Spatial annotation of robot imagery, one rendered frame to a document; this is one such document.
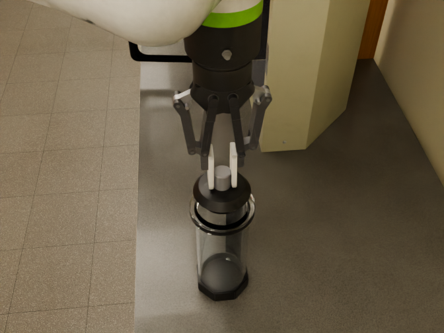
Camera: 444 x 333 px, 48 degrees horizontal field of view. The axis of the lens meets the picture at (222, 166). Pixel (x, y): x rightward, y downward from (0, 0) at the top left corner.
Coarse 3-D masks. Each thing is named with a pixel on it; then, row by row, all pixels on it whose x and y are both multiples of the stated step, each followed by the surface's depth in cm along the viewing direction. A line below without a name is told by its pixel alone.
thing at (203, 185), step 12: (216, 168) 77; (228, 168) 77; (204, 180) 79; (216, 180) 76; (228, 180) 76; (240, 180) 79; (204, 192) 77; (216, 192) 77; (228, 192) 77; (240, 192) 77; (204, 204) 77; (216, 204) 76; (228, 204) 76; (240, 204) 77
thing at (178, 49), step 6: (180, 42) 136; (138, 48) 138; (144, 48) 138; (150, 48) 138; (156, 48) 138; (162, 48) 138; (168, 48) 138; (174, 48) 138; (180, 48) 138; (150, 54) 140; (156, 54) 139; (162, 54) 139; (168, 54) 139; (174, 54) 139; (180, 54) 139; (186, 54) 139
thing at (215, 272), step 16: (192, 208) 81; (240, 208) 87; (208, 224) 79; (224, 224) 92; (240, 224) 79; (208, 240) 82; (224, 240) 81; (240, 240) 83; (208, 256) 86; (224, 256) 85; (240, 256) 87; (208, 272) 89; (224, 272) 88; (240, 272) 91; (224, 288) 92
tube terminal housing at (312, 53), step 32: (288, 0) 95; (320, 0) 95; (352, 0) 104; (288, 32) 100; (320, 32) 100; (352, 32) 112; (288, 64) 105; (320, 64) 106; (352, 64) 122; (288, 96) 111; (320, 96) 115; (288, 128) 118; (320, 128) 125
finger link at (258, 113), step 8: (264, 88) 67; (264, 96) 66; (256, 104) 68; (264, 104) 67; (256, 112) 67; (264, 112) 68; (256, 120) 68; (248, 128) 72; (256, 128) 70; (256, 136) 71; (256, 144) 72
